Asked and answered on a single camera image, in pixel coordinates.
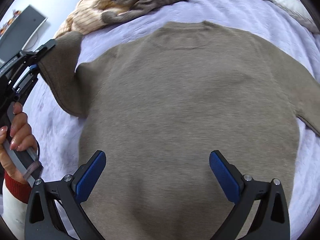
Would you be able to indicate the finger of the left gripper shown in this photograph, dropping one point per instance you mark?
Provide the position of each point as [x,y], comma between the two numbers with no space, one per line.
[44,49]

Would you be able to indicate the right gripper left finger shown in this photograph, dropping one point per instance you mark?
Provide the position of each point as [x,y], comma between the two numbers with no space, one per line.
[42,219]

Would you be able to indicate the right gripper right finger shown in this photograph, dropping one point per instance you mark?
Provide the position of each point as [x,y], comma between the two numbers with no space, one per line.
[271,220]

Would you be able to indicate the taupe knit sweater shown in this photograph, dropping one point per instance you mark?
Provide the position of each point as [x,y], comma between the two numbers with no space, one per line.
[158,106]

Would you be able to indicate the left forearm red white sleeve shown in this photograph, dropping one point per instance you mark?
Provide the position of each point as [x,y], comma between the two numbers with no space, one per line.
[15,200]

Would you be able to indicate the person's left hand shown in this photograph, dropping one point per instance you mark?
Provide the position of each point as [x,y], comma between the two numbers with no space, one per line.
[22,139]

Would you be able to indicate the dark flat monitor screen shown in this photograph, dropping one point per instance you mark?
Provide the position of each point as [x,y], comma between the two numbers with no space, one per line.
[22,33]

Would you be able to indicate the cream striped brown fleece garment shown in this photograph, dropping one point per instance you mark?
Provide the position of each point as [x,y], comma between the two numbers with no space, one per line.
[91,15]

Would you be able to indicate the white round pleated pillow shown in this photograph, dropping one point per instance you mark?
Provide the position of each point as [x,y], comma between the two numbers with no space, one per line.
[296,10]

